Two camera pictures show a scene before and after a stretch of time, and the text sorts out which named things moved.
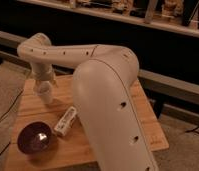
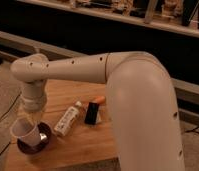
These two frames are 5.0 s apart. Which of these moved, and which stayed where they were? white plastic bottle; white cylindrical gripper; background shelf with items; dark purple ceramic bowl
Moved: white cylindrical gripper
Stayed: white plastic bottle; background shelf with items; dark purple ceramic bowl
